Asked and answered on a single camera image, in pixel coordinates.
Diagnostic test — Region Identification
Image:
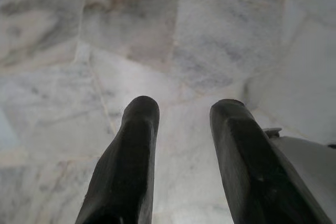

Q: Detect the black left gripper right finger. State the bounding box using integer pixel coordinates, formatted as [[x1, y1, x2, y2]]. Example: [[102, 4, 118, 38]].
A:
[[209, 98, 334, 224]]

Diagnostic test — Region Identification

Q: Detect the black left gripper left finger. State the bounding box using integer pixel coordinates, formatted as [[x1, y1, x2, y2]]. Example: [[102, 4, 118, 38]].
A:
[[75, 95, 160, 224]]

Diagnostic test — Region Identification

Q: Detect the grey robot leg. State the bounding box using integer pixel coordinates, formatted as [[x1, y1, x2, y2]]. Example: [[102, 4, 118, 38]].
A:
[[263, 127, 336, 224]]

